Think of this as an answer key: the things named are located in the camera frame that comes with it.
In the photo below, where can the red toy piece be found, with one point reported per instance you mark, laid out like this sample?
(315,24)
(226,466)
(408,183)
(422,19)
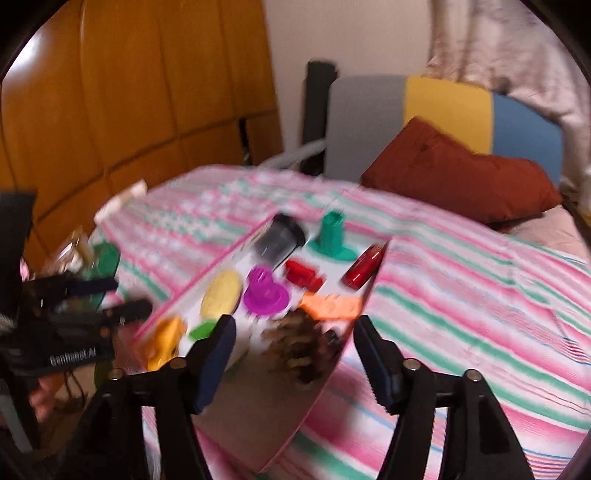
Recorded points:
(302,274)

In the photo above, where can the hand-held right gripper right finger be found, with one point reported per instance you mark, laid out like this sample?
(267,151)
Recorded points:
(376,364)

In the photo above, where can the pink bed sheet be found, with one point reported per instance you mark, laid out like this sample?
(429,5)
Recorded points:
(554,230)

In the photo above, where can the green white plastic device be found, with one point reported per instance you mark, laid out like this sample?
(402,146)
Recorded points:
(203,330)

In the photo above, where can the black post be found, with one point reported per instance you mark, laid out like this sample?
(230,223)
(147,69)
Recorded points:
(318,101)

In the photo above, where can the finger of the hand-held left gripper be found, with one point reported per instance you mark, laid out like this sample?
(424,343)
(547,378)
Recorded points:
(92,287)
(124,311)

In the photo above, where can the green toy with base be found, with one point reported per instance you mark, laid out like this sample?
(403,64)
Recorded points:
(332,235)

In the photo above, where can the green bottle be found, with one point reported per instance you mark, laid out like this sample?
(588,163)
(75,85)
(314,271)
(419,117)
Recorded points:
(106,261)

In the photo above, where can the pink white cardboard box tray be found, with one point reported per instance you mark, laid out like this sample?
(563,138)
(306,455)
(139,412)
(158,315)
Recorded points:
(249,406)

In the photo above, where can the wooden wardrobe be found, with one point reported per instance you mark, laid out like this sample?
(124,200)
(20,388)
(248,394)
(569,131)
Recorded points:
(138,92)

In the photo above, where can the red translucent cylinder toy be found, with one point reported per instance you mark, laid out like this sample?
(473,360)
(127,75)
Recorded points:
(362,270)

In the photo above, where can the white metal rail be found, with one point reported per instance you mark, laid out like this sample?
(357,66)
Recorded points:
(295,154)

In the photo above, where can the grey jar with black lid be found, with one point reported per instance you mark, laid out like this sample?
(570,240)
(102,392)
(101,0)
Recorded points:
(277,244)

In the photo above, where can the yellow orange toy animal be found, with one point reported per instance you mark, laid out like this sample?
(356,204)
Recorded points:
(164,341)

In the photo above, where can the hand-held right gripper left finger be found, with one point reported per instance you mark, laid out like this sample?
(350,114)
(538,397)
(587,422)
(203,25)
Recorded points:
(219,360)

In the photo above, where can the pale patterned curtain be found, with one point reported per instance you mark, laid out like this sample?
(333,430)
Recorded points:
(508,37)

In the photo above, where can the brown orange toy figure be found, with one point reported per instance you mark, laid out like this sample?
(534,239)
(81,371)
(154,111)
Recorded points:
(300,346)

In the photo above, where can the pink green striped blanket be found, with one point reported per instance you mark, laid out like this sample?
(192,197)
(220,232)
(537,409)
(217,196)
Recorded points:
(461,323)

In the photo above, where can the dark red cushion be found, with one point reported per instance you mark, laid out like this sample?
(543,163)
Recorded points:
(452,175)

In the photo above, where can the person's left hand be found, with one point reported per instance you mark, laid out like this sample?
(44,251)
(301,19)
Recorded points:
(46,397)

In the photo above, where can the yellow oval toy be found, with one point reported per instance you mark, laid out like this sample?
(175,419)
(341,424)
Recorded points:
(221,295)

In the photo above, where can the purple perforated toy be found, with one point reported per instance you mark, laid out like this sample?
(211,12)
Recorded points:
(265,295)

